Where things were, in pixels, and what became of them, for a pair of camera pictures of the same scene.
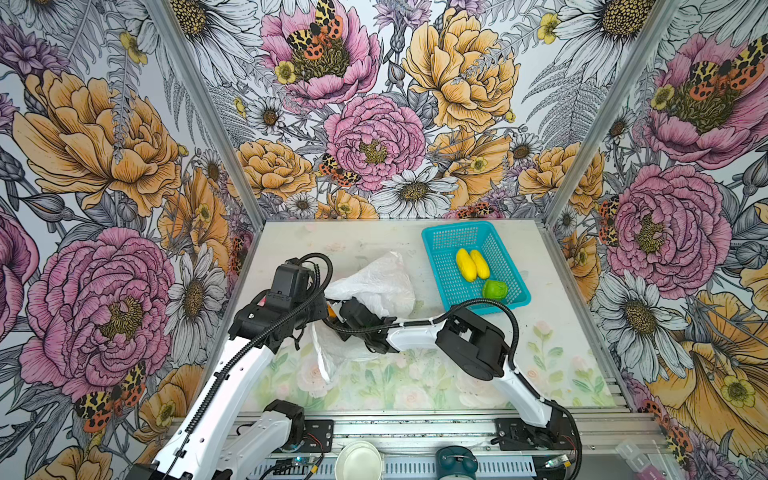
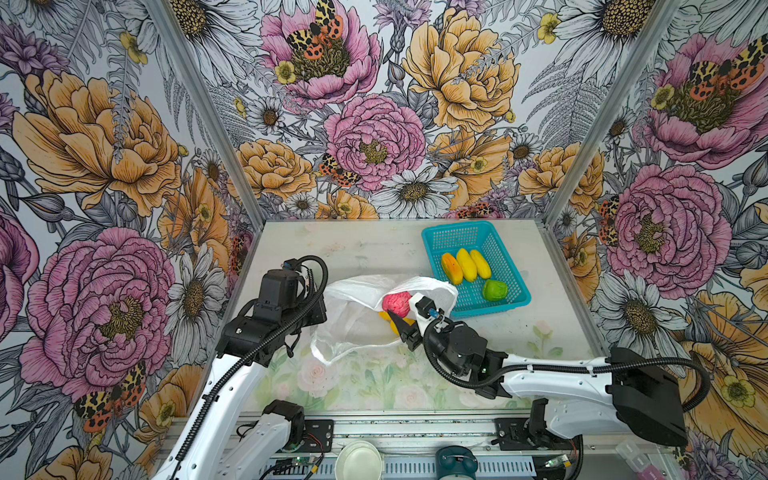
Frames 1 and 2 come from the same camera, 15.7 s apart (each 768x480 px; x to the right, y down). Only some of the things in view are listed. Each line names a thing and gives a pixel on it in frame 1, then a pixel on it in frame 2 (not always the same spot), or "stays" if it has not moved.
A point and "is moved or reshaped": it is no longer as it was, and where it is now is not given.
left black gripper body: x=314 y=314 stays
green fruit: x=494 y=290 stays
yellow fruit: x=466 y=265 stays
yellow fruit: x=481 y=264 stays
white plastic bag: x=384 y=283 is moved or reshaped
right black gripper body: x=345 y=332 → x=438 y=340
